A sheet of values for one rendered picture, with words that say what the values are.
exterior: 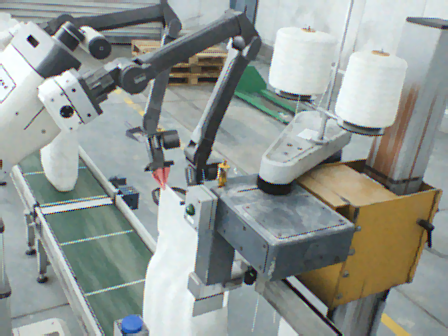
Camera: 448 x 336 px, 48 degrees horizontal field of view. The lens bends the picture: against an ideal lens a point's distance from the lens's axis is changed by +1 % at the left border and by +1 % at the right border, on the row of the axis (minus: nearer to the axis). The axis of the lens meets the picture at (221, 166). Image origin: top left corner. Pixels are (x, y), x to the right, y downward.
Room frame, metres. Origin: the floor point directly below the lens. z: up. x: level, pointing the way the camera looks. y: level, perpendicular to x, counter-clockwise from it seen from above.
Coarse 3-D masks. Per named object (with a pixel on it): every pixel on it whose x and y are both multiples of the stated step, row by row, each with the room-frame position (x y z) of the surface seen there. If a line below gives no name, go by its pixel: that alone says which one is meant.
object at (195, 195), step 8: (192, 192) 1.07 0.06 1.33; (200, 192) 1.07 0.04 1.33; (208, 192) 1.08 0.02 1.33; (192, 200) 1.06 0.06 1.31; (200, 200) 1.03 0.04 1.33; (208, 200) 1.04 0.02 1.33; (216, 200) 1.05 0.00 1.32; (200, 208) 1.03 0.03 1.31; (208, 208) 1.04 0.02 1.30; (184, 216) 1.09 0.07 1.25; (192, 216) 1.06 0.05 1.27; (200, 216) 1.03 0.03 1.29; (208, 216) 1.04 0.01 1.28; (192, 224) 1.05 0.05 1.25; (200, 224) 1.03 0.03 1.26; (208, 224) 1.05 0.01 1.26
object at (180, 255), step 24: (168, 192) 1.60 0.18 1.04; (168, 216) 1.59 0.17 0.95; (168, 240) 1.57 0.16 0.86; (192, 240) 1.43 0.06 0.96; (168, 264) 1.46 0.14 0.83; (192, 264) 1.42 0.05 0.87; (144, 288) 1.52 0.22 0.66; (168, 288) 1.39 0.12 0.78; (144, 312) 1.49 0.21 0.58; (168, 312) 1.34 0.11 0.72; (192, 312) 1.27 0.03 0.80; (216, 312) 1.29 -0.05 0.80
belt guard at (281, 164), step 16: (304, 112) 1.55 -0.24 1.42; (288, 128) 1.37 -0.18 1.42; (304, 128) 1.39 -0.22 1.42; (336, 128) 1.43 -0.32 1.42; (272, 144) 1.23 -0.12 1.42; (304, 144) 1.26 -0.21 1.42; (320, 144) 1.28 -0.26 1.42; (336, 144) 1.36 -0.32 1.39; (272, 160) 1.12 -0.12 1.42; (288, 160) 1.13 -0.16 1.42; (304, 160) 1.17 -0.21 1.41; (320, 160) 1.27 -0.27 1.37; (272, 176) 1.10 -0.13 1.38; (288, 176) 1.11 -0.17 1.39
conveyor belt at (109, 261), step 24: (48, 216) 2.37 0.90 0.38; (72, 216) 2.40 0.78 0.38; (96, 216) 2.44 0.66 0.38; (120, 216) 2.47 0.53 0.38; (72, 240) 2.18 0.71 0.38; (96, 240) 2.20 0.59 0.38; (120, 240) 2.23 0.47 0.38; (72, 264) 1.98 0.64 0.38; (96, 264) 2.00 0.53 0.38; (120, 264) 2.03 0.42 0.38; (144, 264) 2.05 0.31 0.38; (96, 288) 1.83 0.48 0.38; (120, 288) 1.85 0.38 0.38; (96, 312) 1.68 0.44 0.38; (120, 312) 1.70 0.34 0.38
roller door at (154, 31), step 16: (0, 0) 7.68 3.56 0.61; (16, 0) 7.82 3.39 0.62; (32, 0) 7.95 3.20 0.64; (48, 0) 8.08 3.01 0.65; (64, 0) 8.22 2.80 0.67; (80, 0) 8.36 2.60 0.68; (96, 0) 8.50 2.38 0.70; (112, 0) 8.64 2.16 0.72; (128, 0) 8.81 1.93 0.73; (144, 0) 8.97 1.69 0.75; (160, 0) 9.13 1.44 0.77; (16, 16) 7.81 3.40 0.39; (32, 16) 7.94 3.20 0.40; (48, 16) 8.06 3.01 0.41; (112, 32) 8.65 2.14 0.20; (128, 32) 8.81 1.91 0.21; (144, 32) 8.98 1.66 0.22; (160, 32) 9.16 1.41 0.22
